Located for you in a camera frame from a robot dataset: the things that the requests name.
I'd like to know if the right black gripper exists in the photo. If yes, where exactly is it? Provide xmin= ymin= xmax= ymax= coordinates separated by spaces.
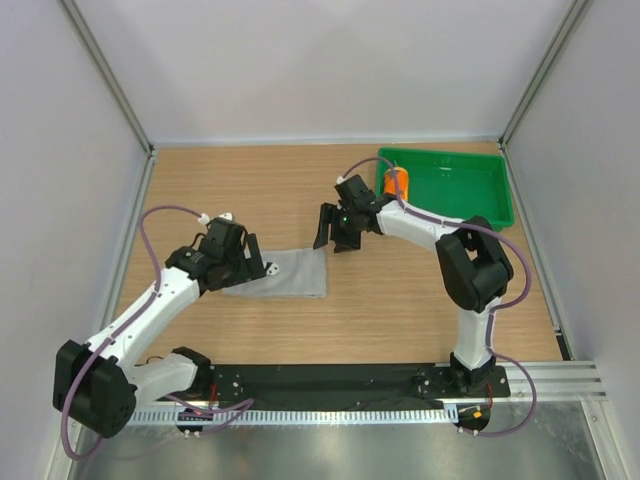
xmin=313 ymin=203 xmax=362 ymax=254

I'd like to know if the aluminium frame rail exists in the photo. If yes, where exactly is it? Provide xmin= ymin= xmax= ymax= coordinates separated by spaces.
xmin=59 ymin=358 xmax=609 ymax=409

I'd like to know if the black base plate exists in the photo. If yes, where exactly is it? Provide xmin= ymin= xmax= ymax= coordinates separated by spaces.
xmin=212 ymin=363 xmax=511 ymax=412

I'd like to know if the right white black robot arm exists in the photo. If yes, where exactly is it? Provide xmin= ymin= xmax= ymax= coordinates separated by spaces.
xmin=313 ymin=174 xmax=514 ymax=396

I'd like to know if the green plastic tray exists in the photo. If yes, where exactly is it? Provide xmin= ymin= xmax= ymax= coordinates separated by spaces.
xmin=376 ymin=147 xmax=514 ymax=231

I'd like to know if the white slotted cable duct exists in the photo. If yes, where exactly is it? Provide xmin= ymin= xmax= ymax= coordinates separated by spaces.
xmin=128 ymin=404 xmax=458 ymax=427

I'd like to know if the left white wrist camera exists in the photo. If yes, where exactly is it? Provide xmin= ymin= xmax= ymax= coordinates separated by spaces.
xmin=198 ymin=212 xmax=234 ymax=226

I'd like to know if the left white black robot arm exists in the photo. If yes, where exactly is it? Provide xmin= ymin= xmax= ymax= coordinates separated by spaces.
xmin=53 ymin=216 xmax=269 ymax=438

